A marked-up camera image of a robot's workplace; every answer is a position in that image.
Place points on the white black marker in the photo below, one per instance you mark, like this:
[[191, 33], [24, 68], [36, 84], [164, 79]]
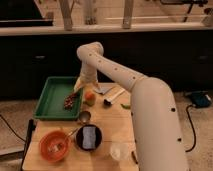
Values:
[[108, 101]]

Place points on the red brown food item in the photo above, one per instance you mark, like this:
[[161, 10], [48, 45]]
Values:
[[69, 101]]

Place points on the black table side bar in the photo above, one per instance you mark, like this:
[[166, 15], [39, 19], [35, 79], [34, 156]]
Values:
[[30, 129]]

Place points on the blue grey sponge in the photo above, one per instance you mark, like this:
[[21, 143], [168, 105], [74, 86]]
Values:
[[89, 137]]

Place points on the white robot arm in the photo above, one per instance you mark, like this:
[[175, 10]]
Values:
[[156, 125]]

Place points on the small green item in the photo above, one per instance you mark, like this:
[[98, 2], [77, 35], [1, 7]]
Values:
[[125, 106]]

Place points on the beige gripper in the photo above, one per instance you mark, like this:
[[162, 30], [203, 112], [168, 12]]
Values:
[[78, 85]]

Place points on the metal spoon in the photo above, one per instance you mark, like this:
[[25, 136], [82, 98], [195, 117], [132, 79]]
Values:
[[84, 117]]

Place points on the grey cloth piece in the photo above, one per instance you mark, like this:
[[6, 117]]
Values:
[[103, 89]]

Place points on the orange plastic bowl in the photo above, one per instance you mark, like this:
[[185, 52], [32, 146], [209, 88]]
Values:
[[54, 146]]

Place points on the dark blue floor device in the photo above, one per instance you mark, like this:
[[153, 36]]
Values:
[[200, 99]]

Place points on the clear plastic cup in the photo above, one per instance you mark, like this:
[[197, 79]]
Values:
[[118, 151]]

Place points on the green plastic tray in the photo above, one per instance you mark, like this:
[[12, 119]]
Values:
[[51, 102]]

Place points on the orange green apple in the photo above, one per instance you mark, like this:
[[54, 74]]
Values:
[[89, 98]]

